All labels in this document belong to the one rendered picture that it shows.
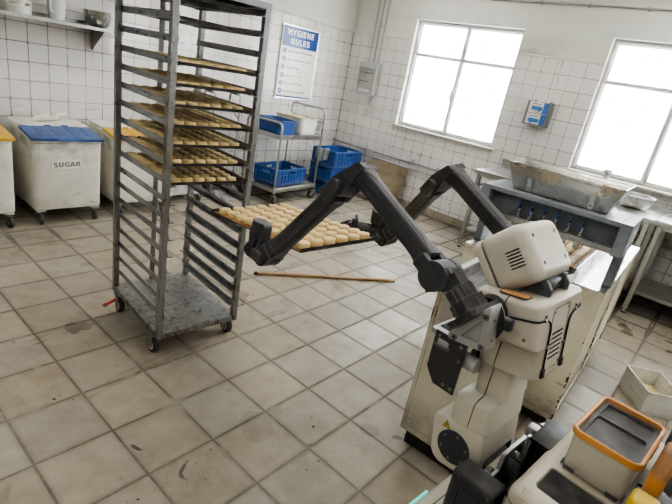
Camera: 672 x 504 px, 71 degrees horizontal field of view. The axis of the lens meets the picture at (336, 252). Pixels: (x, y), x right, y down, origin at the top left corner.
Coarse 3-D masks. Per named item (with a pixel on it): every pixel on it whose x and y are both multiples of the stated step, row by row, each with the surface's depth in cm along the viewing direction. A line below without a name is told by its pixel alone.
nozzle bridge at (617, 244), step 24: (504, 192) 243; (528, 192) 244; (504, 216) 249; (552, 216) 239; (576, 216) 232; (600, 216) 218; (624, 216) 229; (480, 240) 268; (576, 240) 229; (600, 240) 227; (624, 240) 214
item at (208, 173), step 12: (132, 156) 260; (144, 156) 261; (156, 168) 239; (180, 168) 248; (192, 168) 252; (204, 168) 257; (216, 168) 262; (180, 180) 229; (192, 180) 233; (204, 180) 242; (216, 180) 244; (228, 180) 248
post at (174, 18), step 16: (176, 0) 192; (176, 16) 195; (176, 32) 197; (176, 48) 199; (176, 64) 202; (160, 224) 228; (160, 240) 230; (160, 256) 232; (160, 272) 235; (160, 288) 238; (160, 304) 242; (160, 320) 245; (160, 336) 249
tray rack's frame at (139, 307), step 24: (120, 0) 232; (216, 0) 249; (240, 0) 210; (120, 24) 236; (120, 48) 240; (120, 72) 244; (120, 96) 249; (120, 120) 253; (120, 144) 258; (120, 168) 263; (192, 192) 299; (120, 288) 286; (144, 288) 291; (192, 288) 301; (144, 312) 266; (168, 312) 270; (192, 312) 275; (216, 312) 279; (168, 336) 253
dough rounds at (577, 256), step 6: (564, 246) 258; (570, 246) 260; (582, 246) 264; (570, 252) 252; (576, 252) 251; (582, 252) 253; (588, 252) 261; (570, 258) 238; (576, 258) 240; (582, 258) 249; (570, 264) 230; (576, 264) 237
